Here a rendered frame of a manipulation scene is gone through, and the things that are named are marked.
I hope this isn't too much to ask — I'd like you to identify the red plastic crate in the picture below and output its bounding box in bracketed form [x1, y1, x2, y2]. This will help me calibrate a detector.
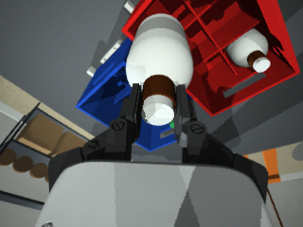
[121, 0, 295, 106]

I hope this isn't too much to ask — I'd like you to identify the white bottle with brown label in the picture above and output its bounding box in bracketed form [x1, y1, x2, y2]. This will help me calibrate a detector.
[126, 13, 193, 126]

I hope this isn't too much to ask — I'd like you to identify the blue plastic crate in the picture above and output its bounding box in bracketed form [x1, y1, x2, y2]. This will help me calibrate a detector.
[76, 37, 175, 149]

